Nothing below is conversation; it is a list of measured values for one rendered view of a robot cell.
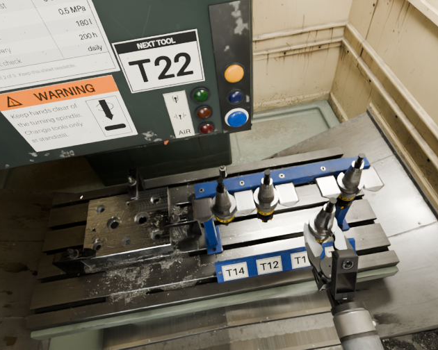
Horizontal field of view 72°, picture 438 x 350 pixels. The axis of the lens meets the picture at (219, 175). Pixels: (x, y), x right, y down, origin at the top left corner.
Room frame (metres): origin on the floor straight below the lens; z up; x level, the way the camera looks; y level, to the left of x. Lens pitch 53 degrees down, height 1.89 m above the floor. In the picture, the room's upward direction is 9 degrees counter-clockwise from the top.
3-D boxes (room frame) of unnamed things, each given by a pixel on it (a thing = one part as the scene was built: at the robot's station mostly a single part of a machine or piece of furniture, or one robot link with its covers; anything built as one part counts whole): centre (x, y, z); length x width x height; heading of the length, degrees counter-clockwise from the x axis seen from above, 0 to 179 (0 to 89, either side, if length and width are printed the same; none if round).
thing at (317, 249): (0.28, -0.19, 1.17); 0.09 x 0.03 x 0.06; 14
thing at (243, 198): (0.40, -0.05, 1.21); 0.07 x 0.05 x 0.01; 1
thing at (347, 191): (0.41, -0.33, 1.21); 0.06 x 0.06 x 0.03
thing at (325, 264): (0.18, -0.23, 1.17); 0.12 x 0.08 x 0.09; 1
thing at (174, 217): (0.50, 0.16, 0.97); 0.13 x 0.03 x 0.15; 91
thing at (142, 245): (0.54, 0.34, 0.96); 0.29 x 0.23 x 0.05; 91
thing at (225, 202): (0.40, 0.00, 1.26); 0.04 x 0.04 x 0.07
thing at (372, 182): (0.41, -0.38, 1.21); 0.07 x 0.05 x 0.01; 1
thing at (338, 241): (0.28, -0.26, 1.17); 0.09 x 0.03 x 0.06; 168
